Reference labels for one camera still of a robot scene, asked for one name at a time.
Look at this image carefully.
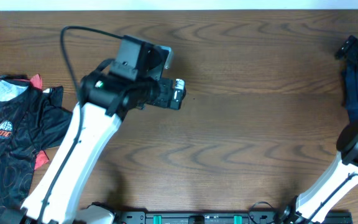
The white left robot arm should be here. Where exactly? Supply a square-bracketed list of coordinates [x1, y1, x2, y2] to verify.
[1, 35, 186, 223]

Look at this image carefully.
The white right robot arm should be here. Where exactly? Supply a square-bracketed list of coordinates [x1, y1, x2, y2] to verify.
[275, 35, 358, 223]

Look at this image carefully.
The black orange patterned t-shirt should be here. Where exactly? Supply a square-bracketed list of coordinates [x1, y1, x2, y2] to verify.
[0, 75, 72, 217]

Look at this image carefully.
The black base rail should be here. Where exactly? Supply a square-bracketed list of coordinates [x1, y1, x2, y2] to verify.
[88, 200, 354, 224]

